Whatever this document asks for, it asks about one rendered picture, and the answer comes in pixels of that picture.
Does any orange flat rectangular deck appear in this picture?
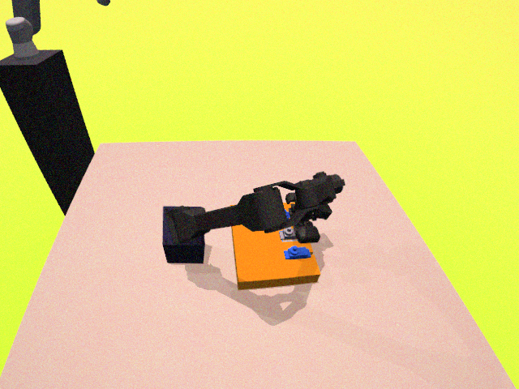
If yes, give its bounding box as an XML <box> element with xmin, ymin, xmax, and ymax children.
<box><xmin>231</xmin><ymin>225</ymin><xmax>320</xmax><ymax>290</ymax></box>

